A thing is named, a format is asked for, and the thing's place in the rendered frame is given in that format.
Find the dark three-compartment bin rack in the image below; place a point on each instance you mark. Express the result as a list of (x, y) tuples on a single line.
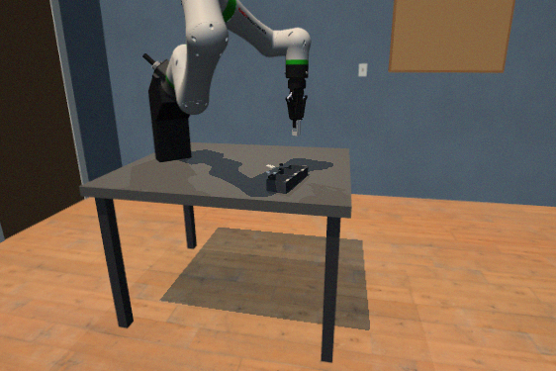
[(286, 179)]

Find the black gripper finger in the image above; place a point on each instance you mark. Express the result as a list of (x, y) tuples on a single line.
[(301, 110), (293, 114)]

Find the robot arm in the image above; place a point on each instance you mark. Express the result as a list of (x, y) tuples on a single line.
[(207, 24)]

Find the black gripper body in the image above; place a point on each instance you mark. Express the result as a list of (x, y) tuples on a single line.
[(296, 87)]

